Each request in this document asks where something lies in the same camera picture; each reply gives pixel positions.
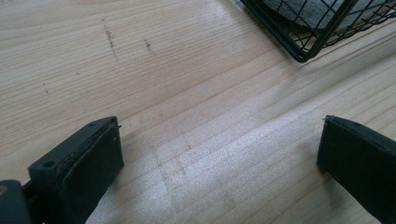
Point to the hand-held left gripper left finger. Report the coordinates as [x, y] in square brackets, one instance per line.
[84, 168]

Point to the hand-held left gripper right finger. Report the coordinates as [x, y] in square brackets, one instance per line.
[364, 165]

